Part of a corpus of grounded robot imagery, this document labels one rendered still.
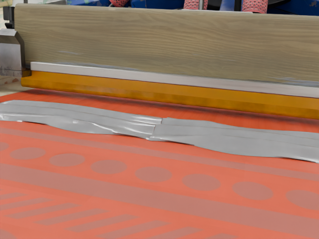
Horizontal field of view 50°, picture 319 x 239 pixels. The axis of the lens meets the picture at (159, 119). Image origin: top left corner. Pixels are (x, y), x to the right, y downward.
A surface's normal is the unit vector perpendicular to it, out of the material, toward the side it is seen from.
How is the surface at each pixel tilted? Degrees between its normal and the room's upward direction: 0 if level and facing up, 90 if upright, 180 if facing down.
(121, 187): 32
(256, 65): 56
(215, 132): 7
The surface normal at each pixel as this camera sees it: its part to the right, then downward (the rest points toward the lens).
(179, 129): 0.04, -0.66
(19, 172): 0.06, -0.97
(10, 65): -0.26, 0.23
